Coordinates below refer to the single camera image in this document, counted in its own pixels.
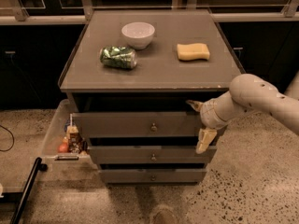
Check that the grey middle drawer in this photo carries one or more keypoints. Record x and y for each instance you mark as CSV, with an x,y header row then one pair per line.
x,y
150,154

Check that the grey drawer cabinet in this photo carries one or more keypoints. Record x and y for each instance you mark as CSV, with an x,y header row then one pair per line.
x,y
161,82

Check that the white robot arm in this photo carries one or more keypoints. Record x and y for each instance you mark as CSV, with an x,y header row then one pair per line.
x,y
247,93

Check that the grey top drawer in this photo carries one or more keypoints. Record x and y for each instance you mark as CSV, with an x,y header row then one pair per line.
x,y
137,124

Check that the yellow sponge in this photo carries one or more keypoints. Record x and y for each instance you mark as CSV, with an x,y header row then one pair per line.
x,y
195,51

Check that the grey drawer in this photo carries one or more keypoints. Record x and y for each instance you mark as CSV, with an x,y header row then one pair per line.
x,y
150,154
137,124
134,176

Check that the metal window railing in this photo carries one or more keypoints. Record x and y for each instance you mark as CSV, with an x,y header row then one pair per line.
x,y
79,11

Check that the orange round fruit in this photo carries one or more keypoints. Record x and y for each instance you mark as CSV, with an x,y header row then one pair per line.
x,y
63,148

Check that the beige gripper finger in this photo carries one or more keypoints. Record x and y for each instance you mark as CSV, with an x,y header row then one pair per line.
x,y
196,105
205,138

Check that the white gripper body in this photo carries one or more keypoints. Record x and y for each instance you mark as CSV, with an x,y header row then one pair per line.
x,y
207,115

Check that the grey bottom drawer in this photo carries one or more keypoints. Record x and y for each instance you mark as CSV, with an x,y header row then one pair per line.
x,y
134,176

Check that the crushed green soda can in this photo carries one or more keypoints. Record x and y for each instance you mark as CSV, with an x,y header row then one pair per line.
x,y
118,57

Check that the black metal pole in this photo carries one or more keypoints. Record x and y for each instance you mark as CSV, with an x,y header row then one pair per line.
x,y
38,166

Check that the clear plastic storage bin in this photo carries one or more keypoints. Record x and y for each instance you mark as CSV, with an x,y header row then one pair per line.
x,y
56,136

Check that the brown snack carton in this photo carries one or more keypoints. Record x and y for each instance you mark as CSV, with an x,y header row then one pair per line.
x,y
74,139

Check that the white ceramic bowl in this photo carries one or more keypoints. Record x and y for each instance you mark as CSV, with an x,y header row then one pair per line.
x,y
138,35

